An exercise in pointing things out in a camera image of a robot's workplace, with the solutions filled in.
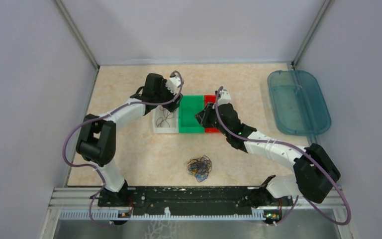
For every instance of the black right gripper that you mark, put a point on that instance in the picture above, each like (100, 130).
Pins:
(203, 117)

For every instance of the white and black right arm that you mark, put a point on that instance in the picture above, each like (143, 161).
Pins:
(313, 172)

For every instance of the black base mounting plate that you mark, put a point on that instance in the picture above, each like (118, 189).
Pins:
(191, 201)

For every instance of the green plastic bin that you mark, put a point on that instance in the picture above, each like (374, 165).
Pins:
(189, 106)

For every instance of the red plastic bin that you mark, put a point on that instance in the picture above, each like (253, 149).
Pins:
(209, 99)

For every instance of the right aluminium frame post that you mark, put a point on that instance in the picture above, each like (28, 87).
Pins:
(325, 7)

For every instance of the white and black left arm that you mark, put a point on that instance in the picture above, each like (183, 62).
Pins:
(97, 139)

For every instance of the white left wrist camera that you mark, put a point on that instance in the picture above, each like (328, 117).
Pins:
(173, 84)

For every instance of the teal transparent plastic basin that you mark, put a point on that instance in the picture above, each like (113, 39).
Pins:
(298, 104)

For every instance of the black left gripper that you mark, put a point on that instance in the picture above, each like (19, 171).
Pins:
(172, 106)

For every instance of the white plastic bin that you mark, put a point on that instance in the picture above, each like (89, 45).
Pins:
(164, 121)

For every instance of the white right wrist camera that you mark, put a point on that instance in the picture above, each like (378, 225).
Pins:
(222, 97)

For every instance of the white slotted cable duct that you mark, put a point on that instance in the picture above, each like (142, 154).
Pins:
(113, 215)

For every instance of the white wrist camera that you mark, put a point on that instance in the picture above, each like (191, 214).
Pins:
(222, 97)
(173, 84)

